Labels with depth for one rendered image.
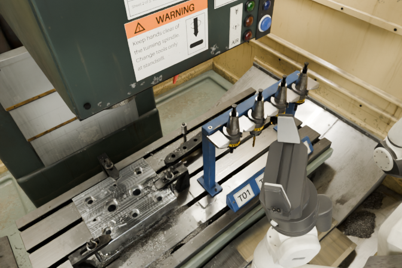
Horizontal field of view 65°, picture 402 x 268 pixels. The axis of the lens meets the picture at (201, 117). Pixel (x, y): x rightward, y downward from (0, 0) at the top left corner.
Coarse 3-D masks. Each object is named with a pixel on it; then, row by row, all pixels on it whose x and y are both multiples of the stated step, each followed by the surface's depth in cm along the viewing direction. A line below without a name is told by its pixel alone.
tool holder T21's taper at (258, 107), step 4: (256, 100) 100; (260, 100) 99; (256, 104) 100; (260, 104) 100; (252, 108) 103; (256, 108) 101; (260, 108) 101; (252, 112) 103; (256, 112) 102; (260, 112) 102; (252, 116) 103; (256, 116) 103; (260, 116) 102
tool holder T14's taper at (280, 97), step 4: (280, 84) 104; (280, 88) 104; (284, 88) 104; (276, 92) 107; (280, 92) 105; (284, 92) 105; (276, 96) 107; (280, 96) 106; (284, 96) 106; (276, 100) 108; (280, 100) 107; (284, 100) 107
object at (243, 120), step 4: (240, 116) 105; (244, 116) 105; (240, 120) 104; (244, 120) 104; (248, 120) 104; (240, 124) 102; (244, 124) 102; (248, 124) 102; (252, 124) 102; (244, 128) 101; (248, 128) 101; (252, 128) 101
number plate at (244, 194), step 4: (248, 184) 117; (244, 188) 116; (248, 188) 116; (240, 192) 115; (244, 192) 116; (248, 192) 116; (252, 192) 117; (236, 196) 114; (240, 196) 115; (244, 196) 115; (248, 196) 116; (252, 196) 117; (236, 200) 114; (240, 200) 115; (244, 200) 115; (240, 204) 115
